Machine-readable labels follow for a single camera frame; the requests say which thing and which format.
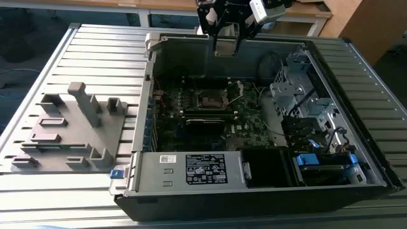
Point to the metal CPU socket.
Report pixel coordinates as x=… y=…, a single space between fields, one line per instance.
x=210 y=100

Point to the dark chipset heat sink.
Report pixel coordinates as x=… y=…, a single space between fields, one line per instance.
x=235 y=142

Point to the wooden cabinet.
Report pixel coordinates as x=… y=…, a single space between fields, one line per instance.
x=366 y=28

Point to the silver CPU plate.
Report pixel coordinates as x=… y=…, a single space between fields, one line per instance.
x=226 y=48

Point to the black RAM slot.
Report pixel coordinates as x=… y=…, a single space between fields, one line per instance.
x=208 y=116
x=208 y=111

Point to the silver metal drive cage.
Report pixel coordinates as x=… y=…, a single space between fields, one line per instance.
x=283 y=91

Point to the black PC case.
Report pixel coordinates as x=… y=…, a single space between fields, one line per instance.
x=222 y=205

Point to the blue disk carrier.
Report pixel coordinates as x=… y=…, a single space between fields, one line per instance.
x=307 y=159

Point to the green RAM stick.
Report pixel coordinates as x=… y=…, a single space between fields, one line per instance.
x=52 y=148

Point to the wooden desk white legs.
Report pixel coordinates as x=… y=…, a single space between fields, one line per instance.
x=79 y=3
x=305 y=13

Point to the silver power supply unit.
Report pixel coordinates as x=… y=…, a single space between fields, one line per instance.
x=152 y=174

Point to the green motherboard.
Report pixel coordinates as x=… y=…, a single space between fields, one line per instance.
x=251 y=124

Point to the grey plastic parts rack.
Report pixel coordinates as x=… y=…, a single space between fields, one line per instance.
x=79 y=133

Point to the black graphics card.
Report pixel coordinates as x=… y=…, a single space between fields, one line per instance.
x=203 y=128

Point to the blue plastic case latch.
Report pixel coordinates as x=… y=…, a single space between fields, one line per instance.
x=116 y=174

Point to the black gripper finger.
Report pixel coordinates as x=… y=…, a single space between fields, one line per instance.
x=239 y=45
x=217 y=44

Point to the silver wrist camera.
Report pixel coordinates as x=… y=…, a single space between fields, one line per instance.
x=267 y=10

